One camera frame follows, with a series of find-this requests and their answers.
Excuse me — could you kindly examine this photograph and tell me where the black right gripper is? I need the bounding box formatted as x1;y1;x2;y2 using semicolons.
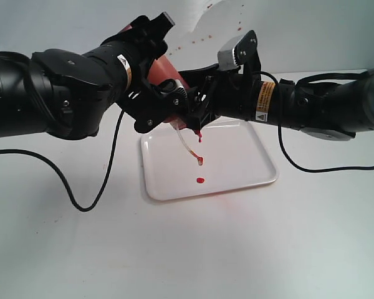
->
177;64;261;130

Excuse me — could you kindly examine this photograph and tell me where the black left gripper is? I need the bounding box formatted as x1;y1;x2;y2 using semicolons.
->
102;14;188;133

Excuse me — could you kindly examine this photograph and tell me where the red sauce squeeze bottle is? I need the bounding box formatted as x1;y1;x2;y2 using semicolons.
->
120;24;205;166

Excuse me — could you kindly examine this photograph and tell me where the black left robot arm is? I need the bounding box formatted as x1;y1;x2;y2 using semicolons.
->
0;12;178;140

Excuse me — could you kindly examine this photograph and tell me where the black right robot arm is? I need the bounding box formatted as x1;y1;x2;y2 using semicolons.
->
181;65;374;141

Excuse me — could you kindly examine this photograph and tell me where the white rectangular plastic tray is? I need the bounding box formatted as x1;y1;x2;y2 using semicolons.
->
140;120;279;202

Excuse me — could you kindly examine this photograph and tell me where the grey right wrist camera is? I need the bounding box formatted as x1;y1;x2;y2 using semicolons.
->
217;35;246;71

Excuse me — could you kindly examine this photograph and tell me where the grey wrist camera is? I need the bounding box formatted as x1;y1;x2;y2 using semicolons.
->
217;35;246;71
160;12;175;30

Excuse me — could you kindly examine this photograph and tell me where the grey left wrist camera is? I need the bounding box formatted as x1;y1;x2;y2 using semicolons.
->
160;12;175;30

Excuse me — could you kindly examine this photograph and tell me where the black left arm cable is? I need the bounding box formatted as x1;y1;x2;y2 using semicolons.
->
0;108;125;213

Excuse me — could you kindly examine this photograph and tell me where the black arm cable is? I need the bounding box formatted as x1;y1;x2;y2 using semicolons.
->
252;70;374;173
0;108;125;213

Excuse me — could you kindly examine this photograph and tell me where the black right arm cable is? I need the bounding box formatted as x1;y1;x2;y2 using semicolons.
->
252;70;374;173

